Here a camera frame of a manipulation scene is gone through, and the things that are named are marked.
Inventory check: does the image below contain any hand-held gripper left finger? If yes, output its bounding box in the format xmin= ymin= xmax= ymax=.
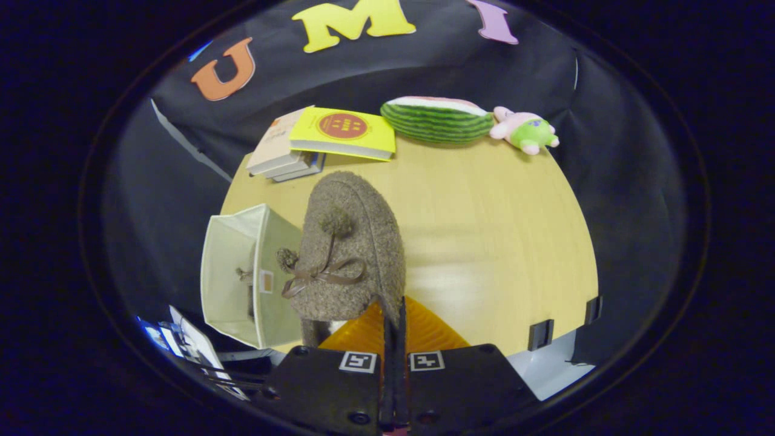
xmin=260 ymin=301 xmax=397 ymax=436

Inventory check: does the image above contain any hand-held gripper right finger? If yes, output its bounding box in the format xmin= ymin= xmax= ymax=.
xmin=397 ymin=296 xmax=539 ymax=436

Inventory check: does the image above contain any beige fabric storage box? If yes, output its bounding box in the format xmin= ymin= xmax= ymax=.
xmin=200 ymin=203 xmax=306 ymax=350

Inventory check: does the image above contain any brown fuzzy shoe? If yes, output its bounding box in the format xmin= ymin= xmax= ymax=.
xmin=236 ymin=242 xmax=258 ymax=322
xmin=277 ymin=171 xmax=406 ymax=349

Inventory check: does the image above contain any blue printed packet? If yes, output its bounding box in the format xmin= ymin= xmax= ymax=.
xmin=138 ymin=315 xmax=182 ymax=355

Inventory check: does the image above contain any white paperback book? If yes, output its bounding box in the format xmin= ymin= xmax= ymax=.
xmin=263 ymin=151 xmax=312 ymax=179

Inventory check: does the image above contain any yellow book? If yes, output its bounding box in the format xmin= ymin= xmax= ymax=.
xmin=289 ymin=107 xmax=397 ymax=162

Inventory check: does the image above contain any watermelon slice plush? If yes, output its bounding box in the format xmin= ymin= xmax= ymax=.
xmin=380 ymin=96 xmax=495 ymax=145

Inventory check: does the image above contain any pink and green plush toy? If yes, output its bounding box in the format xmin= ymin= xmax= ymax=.
xmin=489 ymin=107 xmax=560 ymax=156

